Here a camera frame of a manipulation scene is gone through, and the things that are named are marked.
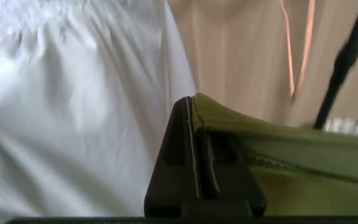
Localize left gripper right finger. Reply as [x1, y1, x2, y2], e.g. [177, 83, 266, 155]
[197, 126, 268, 217]

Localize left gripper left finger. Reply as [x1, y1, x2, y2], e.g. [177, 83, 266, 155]
[144, 96, 203, 218]

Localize black clothes rack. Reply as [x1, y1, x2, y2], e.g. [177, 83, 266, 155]
[312, 0, 358, 131]

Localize pale grey shorts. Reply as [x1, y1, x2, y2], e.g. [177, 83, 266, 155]
[0, 0, 198, 218]

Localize pink clothes hanger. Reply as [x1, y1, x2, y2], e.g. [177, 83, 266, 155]
[278, 0, 317, 101]

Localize white laundry basket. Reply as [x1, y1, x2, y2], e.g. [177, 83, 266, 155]
[323, 116, 358, 138]

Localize green garment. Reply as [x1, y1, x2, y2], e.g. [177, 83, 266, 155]
[190, 92, 358, 217]

